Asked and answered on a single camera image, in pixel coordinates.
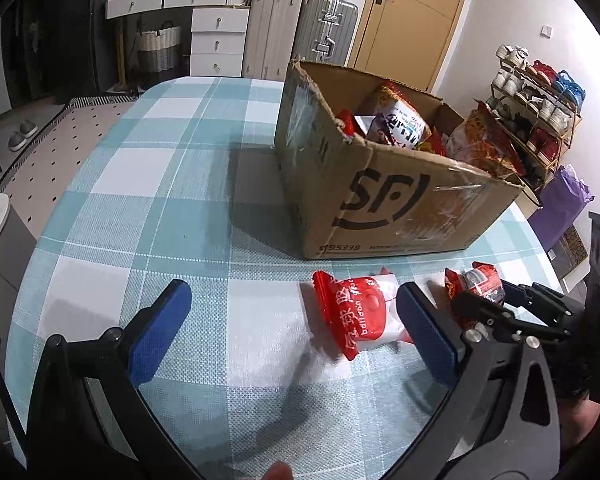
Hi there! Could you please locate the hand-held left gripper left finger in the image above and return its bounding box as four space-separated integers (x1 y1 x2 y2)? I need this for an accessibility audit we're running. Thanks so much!
27 280 204 480

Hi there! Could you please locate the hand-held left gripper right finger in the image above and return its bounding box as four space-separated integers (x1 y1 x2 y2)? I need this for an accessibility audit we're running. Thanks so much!
396 282 563 480

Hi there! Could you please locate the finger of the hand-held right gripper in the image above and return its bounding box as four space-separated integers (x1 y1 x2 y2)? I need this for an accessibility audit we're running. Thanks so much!
501 281 583 322
451 289 543 345

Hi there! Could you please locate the small red snack packet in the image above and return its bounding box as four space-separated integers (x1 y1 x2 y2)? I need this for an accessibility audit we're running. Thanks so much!
444 261 506 313

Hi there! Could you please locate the red and white snack packet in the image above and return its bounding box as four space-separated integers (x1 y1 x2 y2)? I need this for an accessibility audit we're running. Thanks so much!
312 269 416 362

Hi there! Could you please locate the brown cardboard box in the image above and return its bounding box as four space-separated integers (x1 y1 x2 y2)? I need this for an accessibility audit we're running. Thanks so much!
274 56 528 261

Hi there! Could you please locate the orange noodle snack bag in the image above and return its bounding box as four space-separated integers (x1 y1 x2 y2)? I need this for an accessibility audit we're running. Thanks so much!
447 109 527 177
378 82 432 150

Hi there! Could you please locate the person's left hand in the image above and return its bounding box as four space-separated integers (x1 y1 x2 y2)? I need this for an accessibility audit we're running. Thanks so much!
262 461 295 480

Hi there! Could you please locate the patterned door mat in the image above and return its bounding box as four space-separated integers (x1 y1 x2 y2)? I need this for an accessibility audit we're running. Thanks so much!
550 225 589 281

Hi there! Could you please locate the purple fabric bag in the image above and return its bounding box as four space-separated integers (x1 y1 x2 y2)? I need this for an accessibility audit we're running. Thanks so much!
527 165 595 254

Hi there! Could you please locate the wooden shoe rack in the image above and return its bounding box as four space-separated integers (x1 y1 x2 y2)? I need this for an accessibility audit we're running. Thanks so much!
485 45 584 192

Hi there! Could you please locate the grey cabinet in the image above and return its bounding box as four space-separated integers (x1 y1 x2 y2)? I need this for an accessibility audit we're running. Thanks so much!
0 191 37 441

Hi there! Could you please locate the shoe rack with shoes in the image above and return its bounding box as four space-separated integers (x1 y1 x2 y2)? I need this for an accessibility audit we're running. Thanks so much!
486 44 586 188

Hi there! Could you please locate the dotted beige rug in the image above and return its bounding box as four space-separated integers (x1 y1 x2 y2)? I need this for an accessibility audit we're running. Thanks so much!
0 94 142 242

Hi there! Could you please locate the red snack bag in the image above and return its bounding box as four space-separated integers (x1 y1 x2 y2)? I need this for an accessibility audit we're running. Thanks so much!
336 109 357 137

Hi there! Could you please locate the woven laundry basket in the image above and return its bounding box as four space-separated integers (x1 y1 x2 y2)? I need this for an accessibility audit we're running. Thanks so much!
137 20 182 89

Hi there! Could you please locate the wooden door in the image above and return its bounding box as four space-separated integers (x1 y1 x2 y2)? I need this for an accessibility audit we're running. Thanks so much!
349 0 476 94

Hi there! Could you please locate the white dresser with drawers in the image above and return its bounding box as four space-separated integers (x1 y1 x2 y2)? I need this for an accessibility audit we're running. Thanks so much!
105 0 251 79

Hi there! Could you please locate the black wardrobe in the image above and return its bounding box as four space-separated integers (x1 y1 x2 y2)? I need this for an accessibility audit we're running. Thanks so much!
0 0 107 122

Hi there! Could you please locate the beige suitcase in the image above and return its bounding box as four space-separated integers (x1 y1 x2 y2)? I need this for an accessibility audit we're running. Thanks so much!
242 0 305 81

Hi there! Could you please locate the silver suitcase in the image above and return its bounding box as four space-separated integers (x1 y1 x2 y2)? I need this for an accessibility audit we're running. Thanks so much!
295 0 359 67

